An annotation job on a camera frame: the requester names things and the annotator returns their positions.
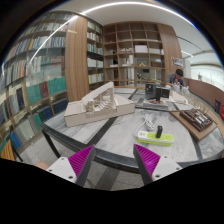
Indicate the seated person in grey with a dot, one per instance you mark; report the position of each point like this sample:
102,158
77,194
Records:
175,78

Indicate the black charger plug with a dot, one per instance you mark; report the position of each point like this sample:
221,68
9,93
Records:
159,131

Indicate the glass-fronted bookshelf with books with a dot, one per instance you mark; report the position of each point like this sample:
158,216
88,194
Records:
57,59

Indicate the green white power strip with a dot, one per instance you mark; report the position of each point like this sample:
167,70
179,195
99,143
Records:
150,138

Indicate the dark model on wooden board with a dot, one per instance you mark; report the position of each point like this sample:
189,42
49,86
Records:
196,122

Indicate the white architectural building model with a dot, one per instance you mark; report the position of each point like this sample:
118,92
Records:
100,104

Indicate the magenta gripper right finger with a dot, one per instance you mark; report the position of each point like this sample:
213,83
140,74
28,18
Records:
153,167

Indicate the small white architectural model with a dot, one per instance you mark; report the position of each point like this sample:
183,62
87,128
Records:
176,97

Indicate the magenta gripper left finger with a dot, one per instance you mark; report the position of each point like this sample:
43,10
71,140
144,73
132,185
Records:
75,168

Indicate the wooden open shelving unit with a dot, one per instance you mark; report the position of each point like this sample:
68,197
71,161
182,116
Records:
133,54

